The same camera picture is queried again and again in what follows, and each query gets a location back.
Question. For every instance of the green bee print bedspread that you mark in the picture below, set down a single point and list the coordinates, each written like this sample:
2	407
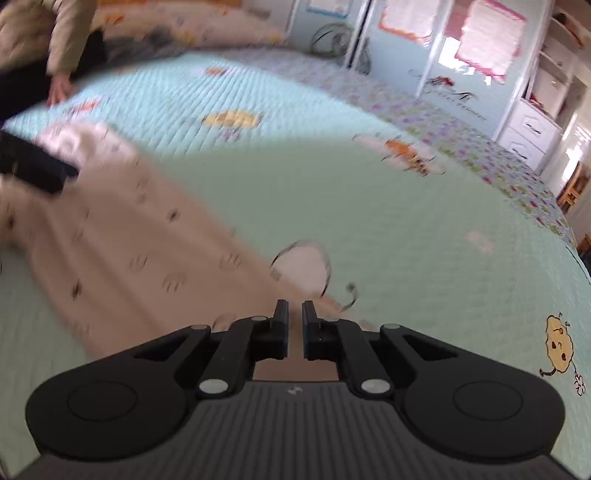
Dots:
415	230

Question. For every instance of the sliding door wardrobe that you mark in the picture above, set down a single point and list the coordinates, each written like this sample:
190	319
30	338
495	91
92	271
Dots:
415	64

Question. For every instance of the beige smiley print pants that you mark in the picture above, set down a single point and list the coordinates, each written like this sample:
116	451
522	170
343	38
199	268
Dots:
138	254

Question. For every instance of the red bordered poster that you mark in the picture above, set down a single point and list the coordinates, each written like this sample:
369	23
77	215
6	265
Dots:
411	18

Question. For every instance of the white drawer cabinet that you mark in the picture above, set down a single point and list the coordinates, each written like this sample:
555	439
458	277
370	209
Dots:
528	134

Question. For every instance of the floral pillow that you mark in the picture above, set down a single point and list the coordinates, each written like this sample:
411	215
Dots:
184	18

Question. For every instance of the pink bordered poster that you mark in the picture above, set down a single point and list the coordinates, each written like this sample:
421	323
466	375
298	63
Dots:
489	37

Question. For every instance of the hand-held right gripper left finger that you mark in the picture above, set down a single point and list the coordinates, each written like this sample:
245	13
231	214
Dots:
281	337

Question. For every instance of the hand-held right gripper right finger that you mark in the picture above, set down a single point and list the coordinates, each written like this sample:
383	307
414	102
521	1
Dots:
308	337

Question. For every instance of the wooden chair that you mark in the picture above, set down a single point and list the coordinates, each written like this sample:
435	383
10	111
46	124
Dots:
570	189

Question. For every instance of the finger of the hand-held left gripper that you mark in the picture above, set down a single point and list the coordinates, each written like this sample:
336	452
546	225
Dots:
32	161

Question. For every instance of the blue bordered poster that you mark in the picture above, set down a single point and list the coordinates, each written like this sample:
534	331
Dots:
328	7

